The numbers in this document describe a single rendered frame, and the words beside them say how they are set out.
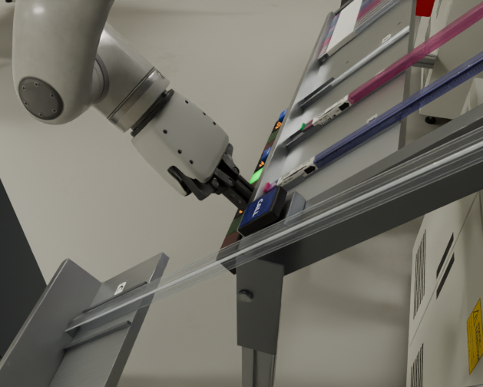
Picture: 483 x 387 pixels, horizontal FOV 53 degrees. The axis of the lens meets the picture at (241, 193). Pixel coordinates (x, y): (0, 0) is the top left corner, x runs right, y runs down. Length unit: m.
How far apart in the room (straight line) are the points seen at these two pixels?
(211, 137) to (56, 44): 0.22
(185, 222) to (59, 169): 0.56
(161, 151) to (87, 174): 1.30
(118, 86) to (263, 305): 0.29
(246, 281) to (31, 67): 0.30
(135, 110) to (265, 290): 0.24
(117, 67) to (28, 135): 1.60
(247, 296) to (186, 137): 0.20
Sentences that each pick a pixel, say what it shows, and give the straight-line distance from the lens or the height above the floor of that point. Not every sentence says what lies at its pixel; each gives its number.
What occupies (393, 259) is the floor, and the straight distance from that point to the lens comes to 1.55.
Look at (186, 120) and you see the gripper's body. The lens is 0.59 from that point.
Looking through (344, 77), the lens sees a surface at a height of 0.78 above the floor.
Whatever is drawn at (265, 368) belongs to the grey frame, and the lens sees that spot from 0.67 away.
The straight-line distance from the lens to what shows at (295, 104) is 0.77.
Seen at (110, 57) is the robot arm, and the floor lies 0.89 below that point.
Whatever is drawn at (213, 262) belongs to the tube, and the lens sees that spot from 0.35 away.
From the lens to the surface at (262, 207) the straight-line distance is 0.48.
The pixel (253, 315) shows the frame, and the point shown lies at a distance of 0.56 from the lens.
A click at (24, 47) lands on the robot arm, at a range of 0.50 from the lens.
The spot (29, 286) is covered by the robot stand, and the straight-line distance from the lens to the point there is 0.96.
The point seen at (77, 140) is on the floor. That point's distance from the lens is 2.04.
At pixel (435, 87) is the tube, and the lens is 0.50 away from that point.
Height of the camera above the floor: 1.13
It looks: 42 degrees down
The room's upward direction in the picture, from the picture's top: straight up
